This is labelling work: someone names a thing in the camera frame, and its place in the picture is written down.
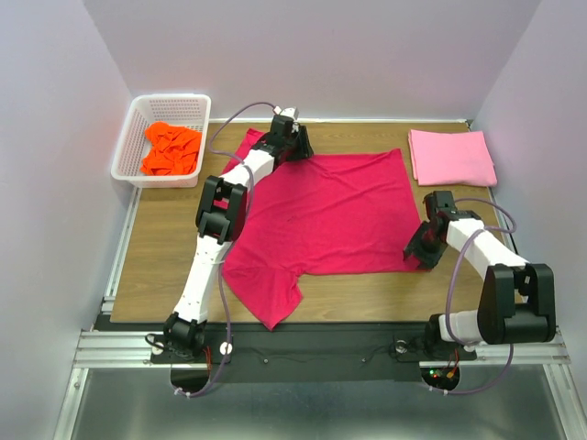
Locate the white plastic laundry basket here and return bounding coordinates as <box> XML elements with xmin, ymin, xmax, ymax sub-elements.
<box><xmin>111</xmin><ymin>93</ymin><xmax>211</xmax><ymax>188</ymax></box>

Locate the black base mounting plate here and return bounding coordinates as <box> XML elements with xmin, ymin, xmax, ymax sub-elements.
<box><xmin>95</xmin><ymin>319</ymin><xmax>476</xmax><ymax>394</ymax></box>

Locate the folded light pink t-shirt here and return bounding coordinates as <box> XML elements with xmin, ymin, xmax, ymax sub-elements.
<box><xmin>408</xmin><ymin>129</ymin><xmax>497</xmax><ymax>187</ymax></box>

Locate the orange t-shirt in basket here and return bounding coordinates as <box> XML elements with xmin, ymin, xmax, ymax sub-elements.
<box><xmin>140</xmin><ymin>121</ymin><xmax>202</xmax><ymax>177</ymax></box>

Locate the magenta red t-shirt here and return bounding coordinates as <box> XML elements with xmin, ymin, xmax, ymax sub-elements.
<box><xmin>223</xmin><ymin>149</ymin><xmax>420</xmax><ymax>329</ymax></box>

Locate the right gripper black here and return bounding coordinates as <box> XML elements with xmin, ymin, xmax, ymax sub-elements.
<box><xmin>404</xmin><ymin>219</ymin><xmax>449</xmax><ymax>270</ymax></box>

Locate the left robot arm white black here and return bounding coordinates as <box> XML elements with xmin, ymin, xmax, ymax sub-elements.
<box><xmin>153</xmin><ymin>107</ymin><xmax>313</xmax><ymax>361</ymax></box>

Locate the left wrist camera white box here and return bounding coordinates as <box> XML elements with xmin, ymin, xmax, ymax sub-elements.
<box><xmin>273</xmin><ymin>105</ymin><xmax>299</xmax><ymax>120</ymax></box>

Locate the aluminium frame rail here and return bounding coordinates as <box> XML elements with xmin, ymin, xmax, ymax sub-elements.
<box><xmin>52</xmin><ymin>187</ymin><xmax>173</xmax><ymax>440</ymax></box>

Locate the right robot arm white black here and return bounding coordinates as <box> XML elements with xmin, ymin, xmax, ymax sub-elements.
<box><xmin>404</xmin><ymin>191</ymin><xmax>557</xmax><ymax>358</ymax></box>

